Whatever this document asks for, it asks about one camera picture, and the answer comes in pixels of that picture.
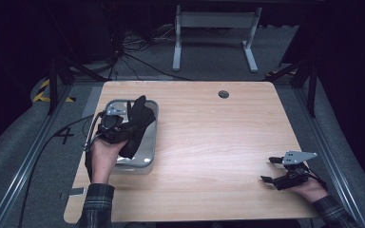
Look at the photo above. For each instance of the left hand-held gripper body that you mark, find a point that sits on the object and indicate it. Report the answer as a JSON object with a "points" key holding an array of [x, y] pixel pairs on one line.
{"points": [[112, 122]]}

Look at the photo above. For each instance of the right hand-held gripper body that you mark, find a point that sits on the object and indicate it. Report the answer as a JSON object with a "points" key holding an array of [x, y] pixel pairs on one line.
{"points": [[290, 180]]}

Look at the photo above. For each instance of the black glove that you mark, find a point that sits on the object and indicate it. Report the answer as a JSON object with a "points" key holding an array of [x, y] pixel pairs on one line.
{"points": [[138, 123]]}

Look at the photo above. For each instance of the white plastic bin grey rim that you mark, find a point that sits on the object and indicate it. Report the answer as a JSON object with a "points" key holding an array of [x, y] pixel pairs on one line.
{"points": [[147, 148]]}

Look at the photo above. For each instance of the person's right hand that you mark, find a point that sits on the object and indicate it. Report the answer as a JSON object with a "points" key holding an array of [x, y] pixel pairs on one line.
{"points": [[312, 191]]}

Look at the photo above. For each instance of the black metal stand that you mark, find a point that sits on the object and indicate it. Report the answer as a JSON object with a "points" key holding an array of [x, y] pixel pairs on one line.
{"points": [[312, 91], [53, 85]]}

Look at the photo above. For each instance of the small grey metal bracket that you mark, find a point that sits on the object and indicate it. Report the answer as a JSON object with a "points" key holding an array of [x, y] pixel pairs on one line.
{"points": [[76, 192]]}

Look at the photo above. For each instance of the grey metal desk frame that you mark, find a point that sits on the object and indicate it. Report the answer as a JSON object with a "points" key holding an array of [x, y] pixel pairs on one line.
{"points": [[215, 19]]}

